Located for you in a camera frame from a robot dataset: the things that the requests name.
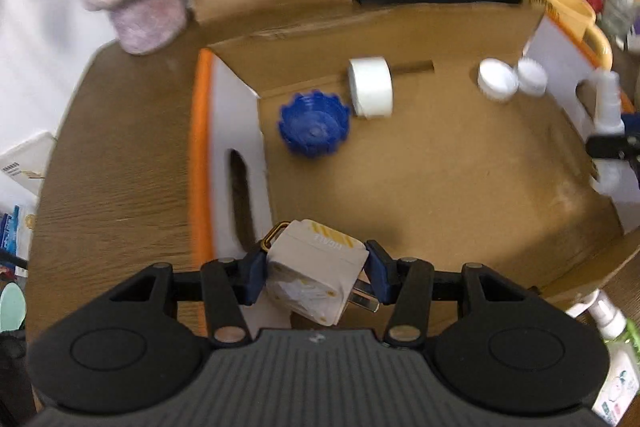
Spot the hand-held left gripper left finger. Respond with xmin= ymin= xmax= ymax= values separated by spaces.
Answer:
xmin=105 ymin=249 xmax=269 ymax=349

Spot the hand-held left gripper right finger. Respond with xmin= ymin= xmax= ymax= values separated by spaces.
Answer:
xmin=365 ymin=240 xmax=533 ymax=349

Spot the white spray bottle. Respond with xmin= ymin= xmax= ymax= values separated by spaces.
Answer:
xmin=592 ymin=70 xmax=627 ymax=197

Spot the white power adapter plug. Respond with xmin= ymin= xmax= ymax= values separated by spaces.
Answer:
xmin=257 ymin=218 xmax=381 ymax=326

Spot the small white cap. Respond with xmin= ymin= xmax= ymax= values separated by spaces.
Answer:
xmin=516 ymin=58 xmax=550 ymax=97

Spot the red cardboard box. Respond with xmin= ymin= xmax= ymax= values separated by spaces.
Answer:
xmin=189 ymin=1 xmax=640 ymax=338

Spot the wide white cap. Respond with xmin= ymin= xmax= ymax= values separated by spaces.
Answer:
xmin=476 ymin=58 xmax=520 ymax=102

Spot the blue scalloped cap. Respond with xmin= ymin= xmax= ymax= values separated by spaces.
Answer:
xmin=277 ymin=90 xmax=354 ymax=158

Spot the white pump bottle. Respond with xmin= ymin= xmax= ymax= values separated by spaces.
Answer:
xmin=565 ymin=289 xmax=640 ymax=359

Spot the white cylinder roll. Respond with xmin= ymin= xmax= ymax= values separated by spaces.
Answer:
xmin=347 ymin=55 xmax=395 ymax=119

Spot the white labelled medicine bottle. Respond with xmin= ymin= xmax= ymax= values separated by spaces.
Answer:
xmin=591 ymin=341 xmax=640 ymax=427

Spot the yellow mug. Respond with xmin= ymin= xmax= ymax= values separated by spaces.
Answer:
xmin=522 ymin=0 xmax=614 ymax=73

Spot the blue packet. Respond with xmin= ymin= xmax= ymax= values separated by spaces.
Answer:
xmin=0 ymin=205 xmax=37 ymax=278

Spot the teal round object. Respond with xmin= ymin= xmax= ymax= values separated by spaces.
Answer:
xmin=0 ymin=282 xmax=27 ymax=333

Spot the white flat carton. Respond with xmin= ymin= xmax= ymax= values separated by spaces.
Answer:
xmin=0 ymin=131 xmax=57 ymax=197

